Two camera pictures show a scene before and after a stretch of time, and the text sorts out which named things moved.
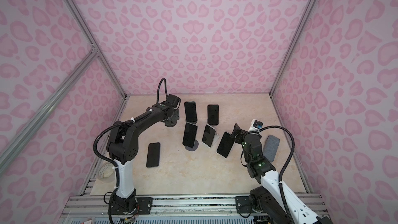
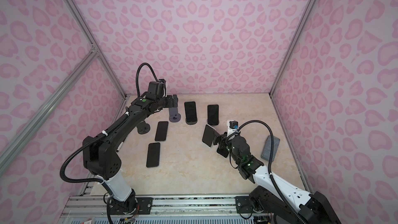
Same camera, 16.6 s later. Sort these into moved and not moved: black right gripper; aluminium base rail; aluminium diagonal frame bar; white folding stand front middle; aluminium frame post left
Moved: black right gripper
Not moved: aluminium base rail; aluminium frame post left; aluminium diagonal frame bar; white folding stand front middle
